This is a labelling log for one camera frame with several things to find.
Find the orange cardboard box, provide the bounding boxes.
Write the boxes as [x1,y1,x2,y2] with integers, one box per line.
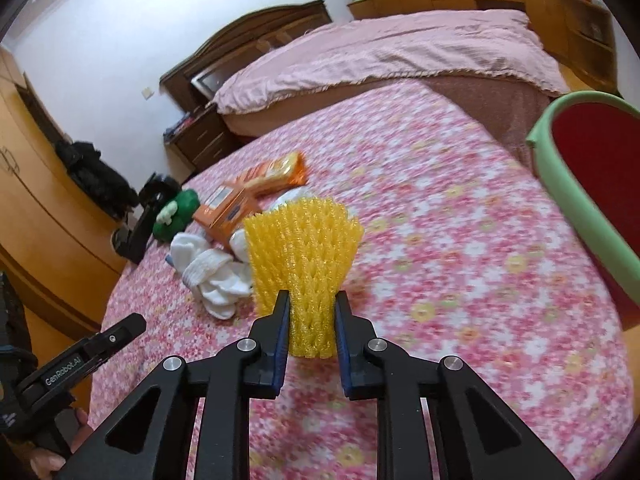
[192,180,261,248]

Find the brown bed base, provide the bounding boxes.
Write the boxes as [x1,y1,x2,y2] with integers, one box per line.
[222,72,556,171]

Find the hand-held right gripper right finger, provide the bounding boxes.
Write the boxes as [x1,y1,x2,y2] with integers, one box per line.
[334,291,576,480]

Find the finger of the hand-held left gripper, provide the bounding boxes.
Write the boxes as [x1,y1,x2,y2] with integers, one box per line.
[75,313,147,368]

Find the large yellow foam net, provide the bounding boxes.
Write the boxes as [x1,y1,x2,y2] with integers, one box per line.
[242,197,365,359]

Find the black clamp stand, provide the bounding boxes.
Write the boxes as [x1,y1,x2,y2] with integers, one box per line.
[111,172,182,265]

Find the white crumpled socks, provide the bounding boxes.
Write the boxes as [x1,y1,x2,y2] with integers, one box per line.
[170,232,253,320]

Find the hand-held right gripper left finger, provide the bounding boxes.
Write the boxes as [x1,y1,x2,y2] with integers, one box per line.
[65,290,292,480]

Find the green soft toy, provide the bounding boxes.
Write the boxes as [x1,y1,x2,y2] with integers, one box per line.
[152,189,201,240]

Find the long wooden cabinet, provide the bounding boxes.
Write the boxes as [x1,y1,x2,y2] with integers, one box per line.
[347,0,576,61]

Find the wooden corner shelf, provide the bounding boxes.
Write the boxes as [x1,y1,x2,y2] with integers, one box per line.
[562,0,618,96]

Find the dark wooden headboard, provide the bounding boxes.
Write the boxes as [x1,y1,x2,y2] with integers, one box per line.
[159,0,335,111]

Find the person's left hand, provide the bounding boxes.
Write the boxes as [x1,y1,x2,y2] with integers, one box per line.
[30,407,94,480]

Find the dark wooden nightstand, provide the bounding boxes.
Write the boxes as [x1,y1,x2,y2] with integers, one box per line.
[164,105,246,173]

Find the small book stack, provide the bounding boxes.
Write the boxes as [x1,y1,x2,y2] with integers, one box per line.
[164,110,193,138]

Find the black jacket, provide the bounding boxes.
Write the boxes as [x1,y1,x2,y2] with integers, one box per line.
[52,140,141,221]

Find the wooden wardrobe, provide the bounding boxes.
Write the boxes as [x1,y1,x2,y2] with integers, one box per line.
[0,45,131,341]

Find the orange snack packet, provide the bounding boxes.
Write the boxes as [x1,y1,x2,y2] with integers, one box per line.
[247,151,307,196]

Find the pink bedspread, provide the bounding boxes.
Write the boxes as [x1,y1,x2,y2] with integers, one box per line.
[212,8,566,116]

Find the red bin with green rim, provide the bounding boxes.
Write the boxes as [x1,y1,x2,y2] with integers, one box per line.
[525,91,640,333]

